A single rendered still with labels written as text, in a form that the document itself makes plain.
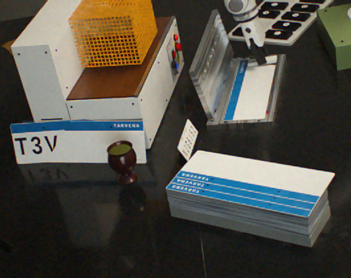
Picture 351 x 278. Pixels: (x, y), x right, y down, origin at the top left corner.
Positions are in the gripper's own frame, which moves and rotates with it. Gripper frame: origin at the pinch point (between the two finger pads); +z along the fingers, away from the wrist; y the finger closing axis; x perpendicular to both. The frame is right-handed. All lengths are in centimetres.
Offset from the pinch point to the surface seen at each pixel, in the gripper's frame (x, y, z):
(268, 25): 2.2, 32.5, 3.5
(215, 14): 10.4, 1.2, -18.8
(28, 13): 171, 168, 13
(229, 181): -2, -78, -4
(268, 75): -2.4, -8.6, 3.4
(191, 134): 16.4, -45.5, -2.0
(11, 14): 180, 165, 10
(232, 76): 9.7, -8.4, 0.6
